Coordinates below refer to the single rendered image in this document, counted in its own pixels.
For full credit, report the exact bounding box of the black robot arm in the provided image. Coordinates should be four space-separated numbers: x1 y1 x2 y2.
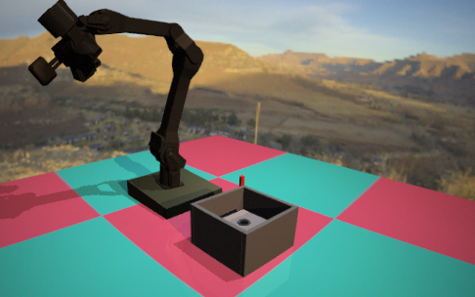
38 0 203 190

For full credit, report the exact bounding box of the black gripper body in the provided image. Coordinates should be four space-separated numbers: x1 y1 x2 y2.
28 37 77 86

